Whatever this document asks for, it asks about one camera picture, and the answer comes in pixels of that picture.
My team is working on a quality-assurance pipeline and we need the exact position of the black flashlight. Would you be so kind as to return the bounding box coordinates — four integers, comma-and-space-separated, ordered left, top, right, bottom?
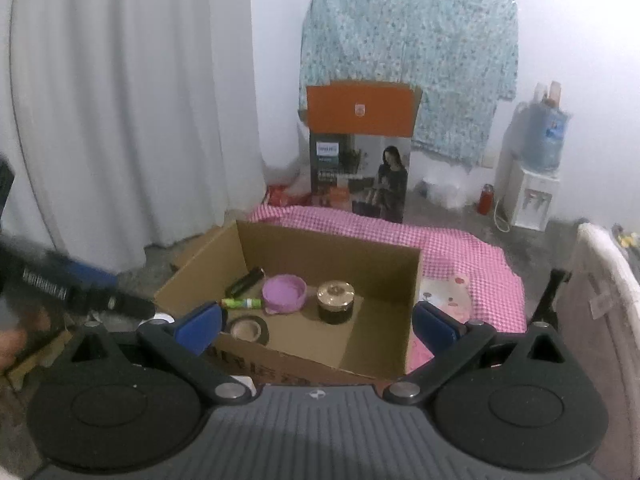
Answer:
224, 266, 265, 298

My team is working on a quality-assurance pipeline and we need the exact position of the purple plastic bowl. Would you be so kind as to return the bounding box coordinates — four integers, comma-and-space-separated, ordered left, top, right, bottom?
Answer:
262, 274, 307, 315

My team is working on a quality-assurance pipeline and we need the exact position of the brown cardboard box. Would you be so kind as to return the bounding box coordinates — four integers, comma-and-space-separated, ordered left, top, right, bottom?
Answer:
155, 221, 422, 388

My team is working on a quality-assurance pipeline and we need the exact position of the blue water jug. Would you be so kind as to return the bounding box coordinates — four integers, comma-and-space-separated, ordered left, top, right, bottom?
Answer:
520, 80, 570, 174

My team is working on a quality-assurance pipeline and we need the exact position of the blue floral cloth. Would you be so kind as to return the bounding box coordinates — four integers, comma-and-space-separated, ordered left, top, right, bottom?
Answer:
299, 0, 518, 167

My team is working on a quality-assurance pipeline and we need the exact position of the white lotion bottle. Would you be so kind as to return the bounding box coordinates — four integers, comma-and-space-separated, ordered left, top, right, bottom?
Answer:
150, 312, 175, 324

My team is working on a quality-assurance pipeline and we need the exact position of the red thermos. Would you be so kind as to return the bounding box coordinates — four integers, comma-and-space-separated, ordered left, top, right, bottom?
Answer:
477, 184, 495, 216

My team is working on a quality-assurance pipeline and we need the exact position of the black tape roll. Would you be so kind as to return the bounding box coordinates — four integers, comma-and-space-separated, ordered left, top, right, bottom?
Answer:
226, 315, 269, 346

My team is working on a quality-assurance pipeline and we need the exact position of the white water dispenser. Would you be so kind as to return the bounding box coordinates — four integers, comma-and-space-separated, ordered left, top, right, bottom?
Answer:
492, 150, 560, 233

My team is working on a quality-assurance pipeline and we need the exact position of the pink checkered tablecloth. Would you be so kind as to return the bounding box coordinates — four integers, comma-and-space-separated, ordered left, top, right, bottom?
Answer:
245, 206, 525, 372

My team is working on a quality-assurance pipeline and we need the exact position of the orange black appliance box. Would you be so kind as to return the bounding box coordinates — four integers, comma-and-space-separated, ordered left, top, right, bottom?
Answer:
302, 80, 422, 223

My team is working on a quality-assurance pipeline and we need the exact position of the white curtain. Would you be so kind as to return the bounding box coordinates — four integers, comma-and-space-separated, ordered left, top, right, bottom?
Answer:
1, 0, 265, 272

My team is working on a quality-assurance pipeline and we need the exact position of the green tube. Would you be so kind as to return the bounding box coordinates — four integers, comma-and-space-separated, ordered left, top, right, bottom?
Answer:
220, 298, 262, 310

